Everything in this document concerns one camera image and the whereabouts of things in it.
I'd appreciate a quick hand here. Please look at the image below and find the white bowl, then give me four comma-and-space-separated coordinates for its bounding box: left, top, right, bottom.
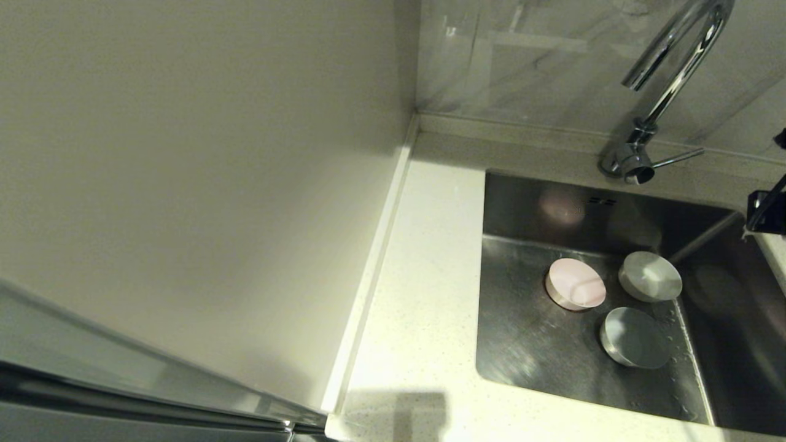
618, 250, 683, 303

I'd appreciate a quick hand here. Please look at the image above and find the stainless steel appliance door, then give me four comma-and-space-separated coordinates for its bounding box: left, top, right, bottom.
0, 279, 329, 442

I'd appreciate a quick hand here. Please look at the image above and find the pale blue bowl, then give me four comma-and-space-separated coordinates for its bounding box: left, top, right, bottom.
600, 307, 672, 369

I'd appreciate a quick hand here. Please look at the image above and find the pale pink bowl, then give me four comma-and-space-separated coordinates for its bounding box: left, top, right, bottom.
545, 258, 607, 312

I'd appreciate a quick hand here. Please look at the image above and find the white countertop upstand strip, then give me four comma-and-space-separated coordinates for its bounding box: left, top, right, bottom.
319, 114, 419, 415

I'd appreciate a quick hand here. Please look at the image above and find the chrome gooseneck faucet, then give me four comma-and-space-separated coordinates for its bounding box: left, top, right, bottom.
599, 0, 734, 185

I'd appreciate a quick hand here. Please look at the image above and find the stainless steel sink basin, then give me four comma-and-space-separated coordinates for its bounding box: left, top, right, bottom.
474, 171, 786, 438

